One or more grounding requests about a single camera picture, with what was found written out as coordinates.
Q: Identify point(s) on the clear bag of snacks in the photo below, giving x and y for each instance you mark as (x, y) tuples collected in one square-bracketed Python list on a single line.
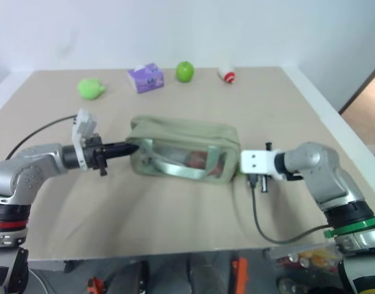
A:
[(310, 258)]

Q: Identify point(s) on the red and white bottle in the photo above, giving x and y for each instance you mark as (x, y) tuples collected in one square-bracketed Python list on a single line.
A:
[(228, 75)]

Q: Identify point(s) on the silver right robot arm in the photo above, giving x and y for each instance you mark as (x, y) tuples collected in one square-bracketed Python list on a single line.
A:
[(322, 165)]

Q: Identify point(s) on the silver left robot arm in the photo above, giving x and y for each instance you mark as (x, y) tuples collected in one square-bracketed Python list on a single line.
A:
[(31, 162)]

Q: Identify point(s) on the green apple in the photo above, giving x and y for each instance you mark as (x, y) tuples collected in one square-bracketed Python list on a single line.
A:
[(185, 72)]

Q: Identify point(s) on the orange plastic tool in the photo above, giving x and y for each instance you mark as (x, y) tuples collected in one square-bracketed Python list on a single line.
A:
[(240, 274)]

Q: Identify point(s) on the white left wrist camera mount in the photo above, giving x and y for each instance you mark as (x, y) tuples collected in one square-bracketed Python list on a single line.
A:
[(83, 125)]

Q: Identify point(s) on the green plush toy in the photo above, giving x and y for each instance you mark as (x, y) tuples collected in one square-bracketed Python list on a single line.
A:
[(90, 88)]

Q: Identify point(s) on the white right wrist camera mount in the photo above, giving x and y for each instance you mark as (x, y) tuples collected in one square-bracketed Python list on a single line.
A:
[(256, 162)]

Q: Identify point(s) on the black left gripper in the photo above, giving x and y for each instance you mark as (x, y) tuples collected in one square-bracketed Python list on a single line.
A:
[(94, 151)]

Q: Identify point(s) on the green transparent pouch bag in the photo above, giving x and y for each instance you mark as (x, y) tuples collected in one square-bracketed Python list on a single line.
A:
[(181, 131)]

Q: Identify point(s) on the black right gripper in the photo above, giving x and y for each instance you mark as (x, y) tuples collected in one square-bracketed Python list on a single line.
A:
[(264, 183)]

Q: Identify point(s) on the orange and black clamp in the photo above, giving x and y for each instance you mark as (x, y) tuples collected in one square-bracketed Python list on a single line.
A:
[(95, 286)]

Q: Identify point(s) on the purple tissue pack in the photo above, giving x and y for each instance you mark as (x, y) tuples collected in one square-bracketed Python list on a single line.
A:
[(147, 79)]

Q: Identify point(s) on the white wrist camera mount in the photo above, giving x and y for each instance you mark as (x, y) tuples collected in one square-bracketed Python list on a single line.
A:
[(256, 162), (83, 125)]

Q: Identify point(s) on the red cloth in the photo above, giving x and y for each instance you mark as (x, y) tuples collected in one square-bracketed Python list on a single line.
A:
[(197, 160)]

